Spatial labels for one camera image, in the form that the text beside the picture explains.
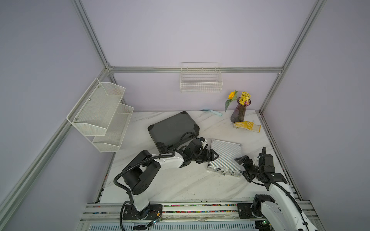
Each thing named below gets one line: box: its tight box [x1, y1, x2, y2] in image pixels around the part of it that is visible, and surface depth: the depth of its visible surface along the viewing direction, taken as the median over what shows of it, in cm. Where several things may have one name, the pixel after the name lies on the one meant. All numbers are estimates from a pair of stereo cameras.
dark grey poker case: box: [147, 111, 200, 154], surface depth 101 cm
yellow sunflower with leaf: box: [224, 89, 238, 113], surface depth 98 cm
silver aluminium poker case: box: [206, 138, 243, 178], surface depth 89 cm
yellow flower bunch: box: [238, 91, 252, 107], surface depth 98 cm
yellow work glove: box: [232, 120, 262, 133], surface depth 112 cm
